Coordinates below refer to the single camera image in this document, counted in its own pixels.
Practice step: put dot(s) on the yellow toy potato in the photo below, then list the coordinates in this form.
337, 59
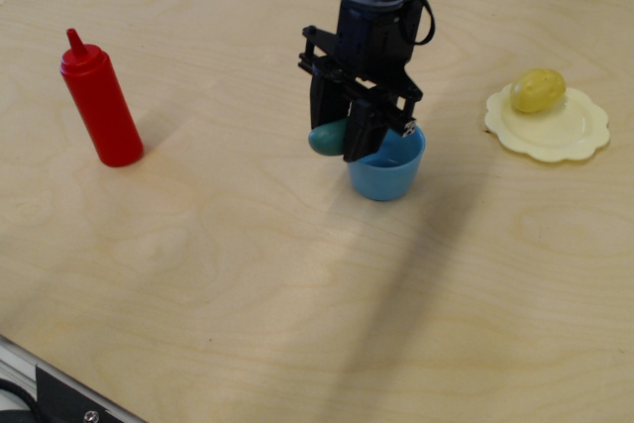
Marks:
536, 90

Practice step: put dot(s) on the green toy cucumber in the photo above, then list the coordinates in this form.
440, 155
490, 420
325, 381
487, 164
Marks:
329, 139

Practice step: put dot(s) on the blue plastic cup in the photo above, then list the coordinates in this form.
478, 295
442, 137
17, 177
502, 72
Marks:
389, 173

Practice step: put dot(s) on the black corner bracket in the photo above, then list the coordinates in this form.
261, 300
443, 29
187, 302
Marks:
64, 399

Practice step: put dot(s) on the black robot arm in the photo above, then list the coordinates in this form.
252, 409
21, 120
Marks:
359, 82

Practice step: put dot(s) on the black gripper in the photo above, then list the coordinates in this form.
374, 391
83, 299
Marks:
363, 63

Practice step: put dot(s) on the cream scalloped plate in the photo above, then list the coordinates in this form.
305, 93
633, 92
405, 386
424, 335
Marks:
573, 129

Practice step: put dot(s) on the red squeeze bottle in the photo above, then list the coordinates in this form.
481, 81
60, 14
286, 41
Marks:
91, 80

